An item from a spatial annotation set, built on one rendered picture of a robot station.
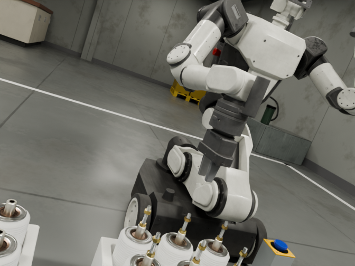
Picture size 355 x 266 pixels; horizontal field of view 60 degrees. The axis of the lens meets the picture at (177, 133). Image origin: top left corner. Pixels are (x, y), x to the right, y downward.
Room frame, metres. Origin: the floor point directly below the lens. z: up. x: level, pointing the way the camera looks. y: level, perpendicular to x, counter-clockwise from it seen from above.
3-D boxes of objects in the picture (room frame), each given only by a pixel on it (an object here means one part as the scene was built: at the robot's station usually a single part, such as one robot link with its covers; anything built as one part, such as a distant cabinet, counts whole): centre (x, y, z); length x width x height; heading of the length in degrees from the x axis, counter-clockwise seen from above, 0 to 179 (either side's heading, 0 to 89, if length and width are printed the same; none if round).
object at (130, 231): (0.74, 0.00, 0.25); 0.08 x 0.08 x 0.01
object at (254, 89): (0.78, -0.12, 0.69); 0.11 x 0.11 x 0.11; 40
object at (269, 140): (4.64, -1.37, 0.40); 0.83 x 0.66 x 0.79; 111
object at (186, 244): (0.78, -0.11, 0.25); 0.08 x 0.08 x 0.01
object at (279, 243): (0.84, -0.40, 0.32); 0.04 x 0.04 x 0.02
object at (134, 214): (1.09, 0.03, 0.10); 0.20 x 0.05 x 0.20; 21
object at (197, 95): (8.43, 0.16, 0.37); 1.31 x 1.00 x 0.75; 21
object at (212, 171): (0.76, -0.12, 0.48); 0.03 x 0.02 x 0.06; 120
